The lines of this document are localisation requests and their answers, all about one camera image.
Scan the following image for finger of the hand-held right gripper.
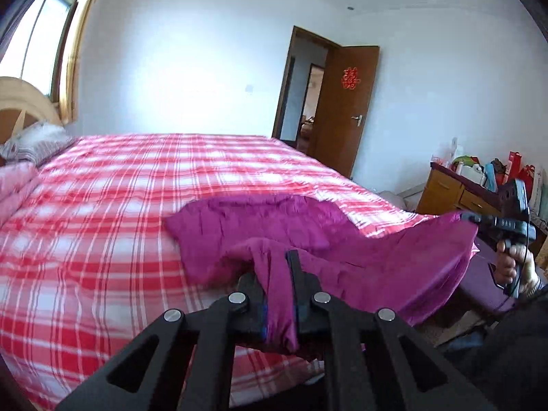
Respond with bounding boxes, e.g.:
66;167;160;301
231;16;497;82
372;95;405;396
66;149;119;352
460;212;494;226

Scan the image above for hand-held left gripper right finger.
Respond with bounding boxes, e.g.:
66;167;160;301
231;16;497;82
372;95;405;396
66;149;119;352
286;249;497;411

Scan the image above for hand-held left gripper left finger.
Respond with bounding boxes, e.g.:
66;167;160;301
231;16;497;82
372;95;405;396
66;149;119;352
55;272;268;411

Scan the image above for purple quilted jacket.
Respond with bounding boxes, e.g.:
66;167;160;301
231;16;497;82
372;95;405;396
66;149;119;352
164;194;479;352

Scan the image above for person's right forearm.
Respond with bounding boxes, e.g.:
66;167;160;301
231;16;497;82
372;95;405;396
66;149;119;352
518;272;548;300

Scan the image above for person's right hand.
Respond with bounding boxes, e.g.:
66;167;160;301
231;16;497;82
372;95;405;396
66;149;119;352
492;242;538;287

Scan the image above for wooden cabinet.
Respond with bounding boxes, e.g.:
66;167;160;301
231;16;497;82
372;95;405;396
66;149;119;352
416;163;548;240

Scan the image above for blue cloth item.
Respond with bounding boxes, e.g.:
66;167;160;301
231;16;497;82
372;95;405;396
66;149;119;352
483;162;501;193

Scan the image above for white plastic bag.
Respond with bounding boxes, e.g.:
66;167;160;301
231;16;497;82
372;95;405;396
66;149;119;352
460;163;487;186

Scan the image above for red gift bag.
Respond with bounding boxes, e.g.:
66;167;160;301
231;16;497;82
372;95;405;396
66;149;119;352
507;151;523;181
519;165;537;195

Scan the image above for cardboard piece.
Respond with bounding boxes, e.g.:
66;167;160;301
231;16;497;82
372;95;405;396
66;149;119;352
430;310;486;348

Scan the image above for person's dark clothing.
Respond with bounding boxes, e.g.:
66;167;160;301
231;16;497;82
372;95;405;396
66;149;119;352
443;289;548;411

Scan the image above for brown wooden door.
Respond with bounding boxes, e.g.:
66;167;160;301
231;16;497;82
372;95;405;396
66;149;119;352
308;45;380;178

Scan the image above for bed with red plaid sheet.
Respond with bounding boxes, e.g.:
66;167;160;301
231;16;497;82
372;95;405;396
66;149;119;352
0;133;437;409

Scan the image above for pink floral folded quilt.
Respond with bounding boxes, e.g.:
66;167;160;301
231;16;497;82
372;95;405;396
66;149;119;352
0;162;41;223

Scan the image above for striped pillow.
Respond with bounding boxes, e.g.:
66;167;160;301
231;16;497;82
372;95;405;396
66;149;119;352
0;121;78;167

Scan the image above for yellow curtain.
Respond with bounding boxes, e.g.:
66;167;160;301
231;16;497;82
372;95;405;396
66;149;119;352
58;0;108;123

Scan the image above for cream and wood headboard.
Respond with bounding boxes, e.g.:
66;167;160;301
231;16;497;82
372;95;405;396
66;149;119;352
0;76;65;144

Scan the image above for window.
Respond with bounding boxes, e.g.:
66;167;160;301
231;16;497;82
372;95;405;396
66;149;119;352
0;0;82;103

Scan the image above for dark wooden door frame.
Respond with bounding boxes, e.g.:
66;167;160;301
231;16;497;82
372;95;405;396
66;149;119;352
272;26;343;142

